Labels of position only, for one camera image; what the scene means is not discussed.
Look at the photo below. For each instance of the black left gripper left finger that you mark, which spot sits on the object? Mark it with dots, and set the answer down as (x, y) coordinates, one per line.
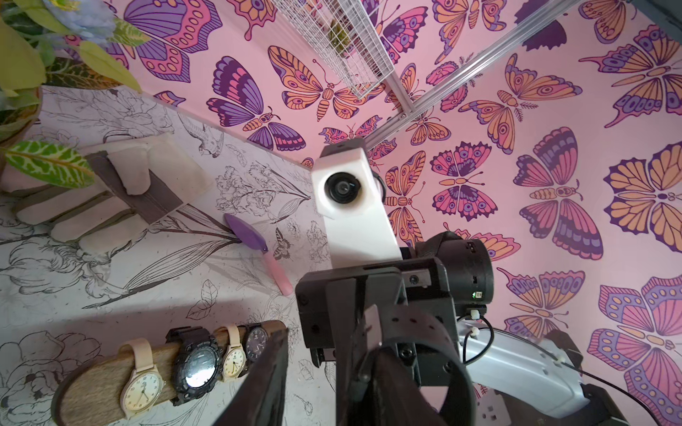
(260, 400)

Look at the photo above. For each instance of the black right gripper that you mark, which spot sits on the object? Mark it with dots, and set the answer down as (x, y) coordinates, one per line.
(332, 302)

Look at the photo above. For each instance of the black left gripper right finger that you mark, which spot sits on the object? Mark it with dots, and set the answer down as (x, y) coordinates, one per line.
(394, 398)

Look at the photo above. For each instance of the translucent beige watch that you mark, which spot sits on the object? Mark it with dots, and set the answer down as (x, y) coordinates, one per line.
(235, 358)

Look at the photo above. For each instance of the black round watch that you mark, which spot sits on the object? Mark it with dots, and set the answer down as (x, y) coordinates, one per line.
(255, 342)

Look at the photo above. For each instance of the black chunky sport watch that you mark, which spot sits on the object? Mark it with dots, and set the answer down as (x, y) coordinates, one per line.
(196, 368)

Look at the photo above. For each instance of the thin black watch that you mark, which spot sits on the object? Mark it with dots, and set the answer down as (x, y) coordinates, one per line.
(426, 351)

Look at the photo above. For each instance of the cream strap watch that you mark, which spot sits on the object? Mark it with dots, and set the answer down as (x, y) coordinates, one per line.
(145, 384)

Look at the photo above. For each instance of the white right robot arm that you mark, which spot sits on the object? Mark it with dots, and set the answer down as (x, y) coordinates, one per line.
(539, 379)

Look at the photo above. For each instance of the wooden watch stand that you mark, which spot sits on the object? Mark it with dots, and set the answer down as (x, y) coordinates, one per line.
(91, 394)

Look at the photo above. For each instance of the purple pink garden trowel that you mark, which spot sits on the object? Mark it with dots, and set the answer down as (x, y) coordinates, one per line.
(255, 241)

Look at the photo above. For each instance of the cream grey gardening glove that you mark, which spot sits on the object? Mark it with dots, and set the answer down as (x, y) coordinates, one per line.
(137, 183)

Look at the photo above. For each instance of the small green succulent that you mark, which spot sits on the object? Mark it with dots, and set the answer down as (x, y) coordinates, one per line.
(339, 39)

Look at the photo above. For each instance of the potted plant yellow leaves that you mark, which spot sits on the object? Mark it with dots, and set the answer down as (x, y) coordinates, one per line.
(58, 44)

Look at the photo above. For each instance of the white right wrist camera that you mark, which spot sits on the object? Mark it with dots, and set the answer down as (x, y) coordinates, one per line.
(350, 199)

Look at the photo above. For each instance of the white wire wall basket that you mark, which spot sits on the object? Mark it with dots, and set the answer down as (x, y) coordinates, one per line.
(368, 64)

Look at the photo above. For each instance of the aluminium frame post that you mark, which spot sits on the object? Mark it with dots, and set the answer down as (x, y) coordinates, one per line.
(411, 109)

